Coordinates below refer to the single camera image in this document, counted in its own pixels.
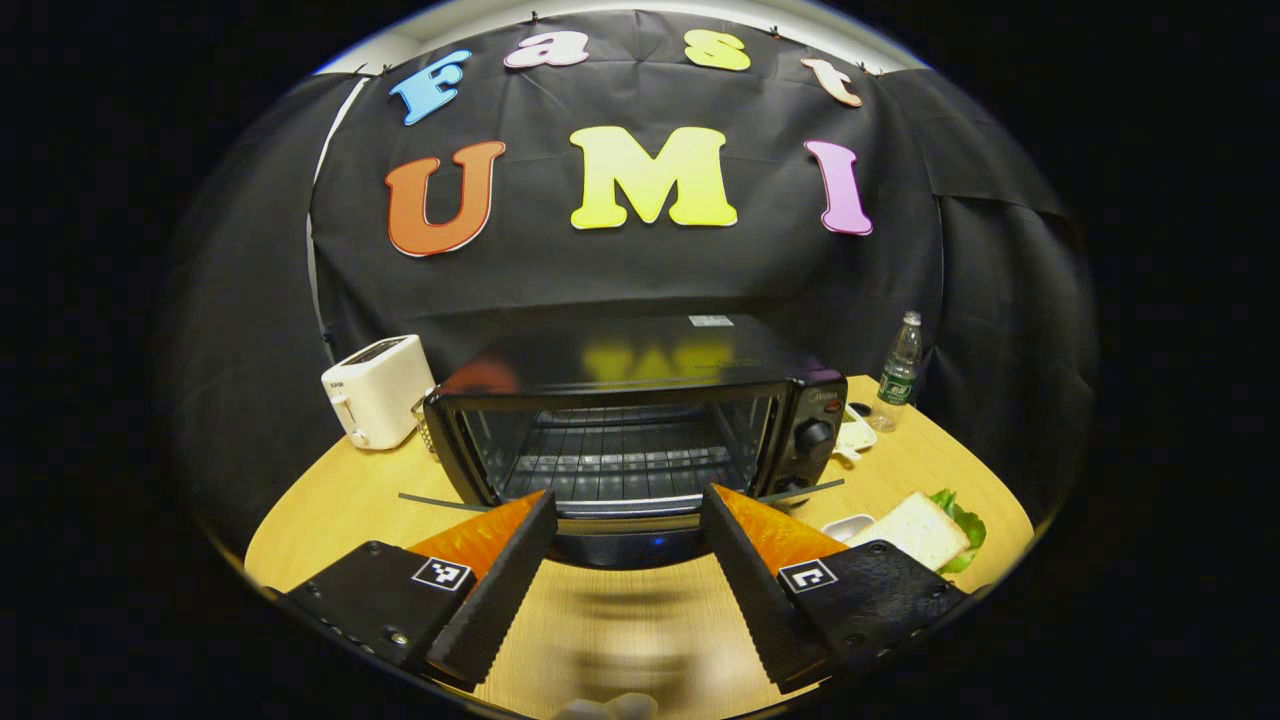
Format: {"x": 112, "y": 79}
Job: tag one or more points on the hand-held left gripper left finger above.
{"x": 500, "y": 600}

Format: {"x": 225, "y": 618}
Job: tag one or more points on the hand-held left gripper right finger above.
{"x": 755, "y": 600}

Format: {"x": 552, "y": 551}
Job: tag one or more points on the sandwich with lettuce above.
{"x": 915, "y": 525}

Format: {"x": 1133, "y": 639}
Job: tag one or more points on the black electric oven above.
{"x": 630, "y": 360}

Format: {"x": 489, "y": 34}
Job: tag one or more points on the small white plate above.
{"x": 845, "y": 525}

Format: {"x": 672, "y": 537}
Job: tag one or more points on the white divided dish with grains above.
{"x": 855, "y": 435}

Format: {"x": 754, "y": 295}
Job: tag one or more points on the white toaster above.
{"x": 378, "y": 390}

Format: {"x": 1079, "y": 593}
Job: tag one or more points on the clear plastic water bottle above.
{"x": 898, "y": 380}

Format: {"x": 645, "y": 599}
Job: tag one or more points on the black backdrop cloth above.
{"x": 650, "y": 270}

